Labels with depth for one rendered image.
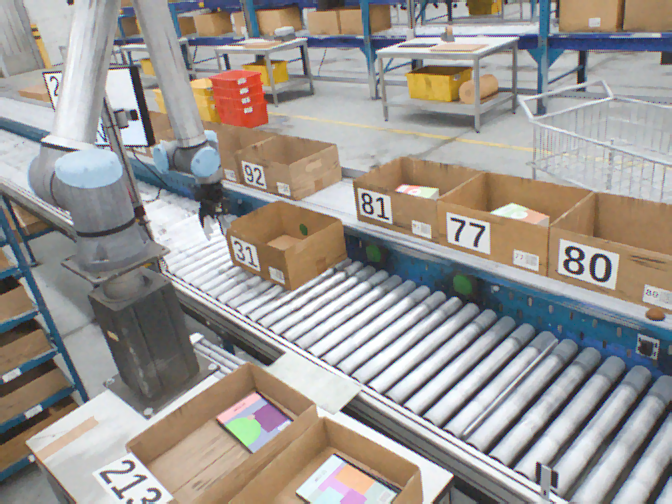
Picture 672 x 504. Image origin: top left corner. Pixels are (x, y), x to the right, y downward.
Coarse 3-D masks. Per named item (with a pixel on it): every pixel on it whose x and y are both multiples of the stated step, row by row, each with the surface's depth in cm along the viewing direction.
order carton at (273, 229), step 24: (264, 216) 237; (288, 216) 239; (312, 216) 227; (264, 240) 240; (288, 240) 241; (312, 240) 205; (336, 240) 215; (240, 264) 226; (264, 264) 211; (288, 264) 200; (312, 264) 209; (336, 264) 218; (288, 288) 206
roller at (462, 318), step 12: (468, 312) 180; (444, 324) 175; (456, 324) 176; (432, 336) 171; (444, 336) 172; (420, 348) 167; (432, 348) 168; (408, 360) 163; (420, 360) 165; (384, 372) 160; (396, 372) 160; (408, 372) 162; (372, 384) 156; (384, 384) 156; (396, 384) 161
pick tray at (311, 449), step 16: (304, 432) 130; (320, 432) 135; (336, 432) 133; (352, 432) 129; (288, 448) 127; (304, 448) 132; (320, 448) 136; (336, 448) 137; (352, 448) 132; (368, 448) 127; (384, 448) 123; (272, 464) 124; (288, 464) 128; (304, 464) 133; (320, 464) 133; (368, 464) 130; (384, 464) 126; (400, 464) 121; (256, 480) 121; (272, 480) 125; (288, 480) 129; (304, 480) 130; (400, 480) 124; (416, 480) 116; (240, 496) 118; (256, 496) 122; (272, 496) 126; (288, 496) 126; (400, 496) 112; (416, 496) 118
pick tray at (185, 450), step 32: (224, 384) 153; (256, 384) 159; (192, 416) 148; (128, 448) 134; (160, 448) 143; (192, 448) 143; (224, 448) 141; (160, 480) 135; (192, 480) 134; (224, 480) 122
